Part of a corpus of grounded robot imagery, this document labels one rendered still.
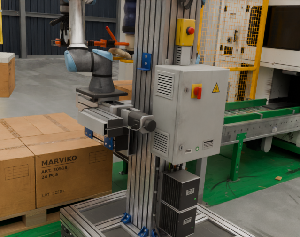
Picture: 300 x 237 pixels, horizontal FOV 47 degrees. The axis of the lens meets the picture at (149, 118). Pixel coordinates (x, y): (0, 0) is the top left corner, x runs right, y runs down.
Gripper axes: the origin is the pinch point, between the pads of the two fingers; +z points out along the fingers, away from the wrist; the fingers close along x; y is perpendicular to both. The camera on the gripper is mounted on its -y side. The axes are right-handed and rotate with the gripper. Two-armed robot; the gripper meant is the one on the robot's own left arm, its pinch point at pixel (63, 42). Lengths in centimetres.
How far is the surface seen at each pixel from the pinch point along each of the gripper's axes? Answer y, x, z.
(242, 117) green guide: 174, -16, 68
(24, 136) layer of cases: -24, 21, 72
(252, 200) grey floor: 147, -61, 130
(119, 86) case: 43, -4, 33
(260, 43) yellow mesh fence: 266, 50, 0
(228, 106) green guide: 203, 30, 70
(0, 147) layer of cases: -45, 3, 72
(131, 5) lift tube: 51, -4, -28
